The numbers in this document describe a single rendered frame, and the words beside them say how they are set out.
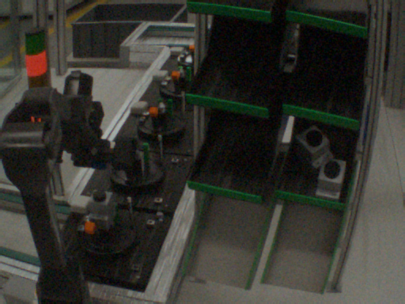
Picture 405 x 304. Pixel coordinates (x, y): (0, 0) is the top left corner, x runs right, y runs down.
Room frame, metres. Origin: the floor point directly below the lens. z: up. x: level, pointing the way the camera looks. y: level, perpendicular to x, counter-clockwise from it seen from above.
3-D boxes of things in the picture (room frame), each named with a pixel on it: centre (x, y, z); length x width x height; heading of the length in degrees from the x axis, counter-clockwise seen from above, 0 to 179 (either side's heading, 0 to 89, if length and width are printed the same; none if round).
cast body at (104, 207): (0.91, 0.21, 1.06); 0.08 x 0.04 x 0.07; 169
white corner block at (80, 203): (1.01, 0.29, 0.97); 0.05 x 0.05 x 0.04; 79
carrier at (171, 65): (1.87, 0.02, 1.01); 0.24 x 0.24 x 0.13; 79
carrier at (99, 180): (1.15, 0.16, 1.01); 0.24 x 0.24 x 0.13; 79
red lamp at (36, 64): (1.05, 0.37, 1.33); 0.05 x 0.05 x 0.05
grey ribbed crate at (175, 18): (3.03, 0.43, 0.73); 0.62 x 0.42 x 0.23; 79
